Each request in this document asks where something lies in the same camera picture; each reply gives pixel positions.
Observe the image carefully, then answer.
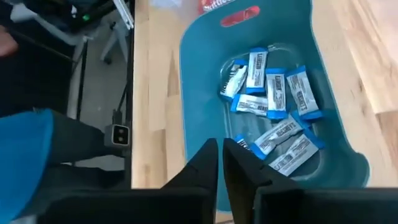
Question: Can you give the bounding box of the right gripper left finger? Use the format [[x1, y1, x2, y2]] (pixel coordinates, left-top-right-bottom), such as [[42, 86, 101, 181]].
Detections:
[[39, 138, 219, 224]]

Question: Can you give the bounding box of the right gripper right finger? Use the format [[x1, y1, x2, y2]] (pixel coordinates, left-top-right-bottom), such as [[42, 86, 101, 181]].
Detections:
[[223, 138, 398, 224]]

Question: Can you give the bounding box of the Hershey's white blue candy bar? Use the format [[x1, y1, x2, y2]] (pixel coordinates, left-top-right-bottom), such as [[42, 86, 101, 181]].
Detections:
[[233, 133, 251, 150], [219, 58, 249, 103], [267, 129, 326, 177], [245, 47, 269, 95], [266, 67, 289, 121], [250, 113, 312, 161], [229, 93, 269, 118], [285, 65, 324, 121]]

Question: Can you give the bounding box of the teal plastic bin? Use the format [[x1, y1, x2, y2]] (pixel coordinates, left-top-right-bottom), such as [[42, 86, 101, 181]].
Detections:
[[179, 0, 371, 212]]

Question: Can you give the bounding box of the red Skittles bag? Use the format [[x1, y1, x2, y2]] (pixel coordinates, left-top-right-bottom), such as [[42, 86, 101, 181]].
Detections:
[[198, 0, 261, 28]]

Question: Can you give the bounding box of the white chair base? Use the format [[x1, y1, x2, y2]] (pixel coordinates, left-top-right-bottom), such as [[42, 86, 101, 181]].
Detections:
[[30, 12, 130, 66]]

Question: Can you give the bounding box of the blue cloth object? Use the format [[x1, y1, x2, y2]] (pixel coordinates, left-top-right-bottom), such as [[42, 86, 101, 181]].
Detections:
[[0, 108, 57, 224]]

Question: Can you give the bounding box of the black box green light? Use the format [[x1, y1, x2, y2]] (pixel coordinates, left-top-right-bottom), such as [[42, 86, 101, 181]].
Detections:
[[62, 0, 116, 32]]

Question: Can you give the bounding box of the person's hand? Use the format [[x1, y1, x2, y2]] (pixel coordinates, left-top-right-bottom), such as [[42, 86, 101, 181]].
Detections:
[[0, 25, 20, 58]]

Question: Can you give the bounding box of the small grey depth camera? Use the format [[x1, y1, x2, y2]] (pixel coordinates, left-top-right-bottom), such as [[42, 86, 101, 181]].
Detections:
[[104, 123, 131, 147]]

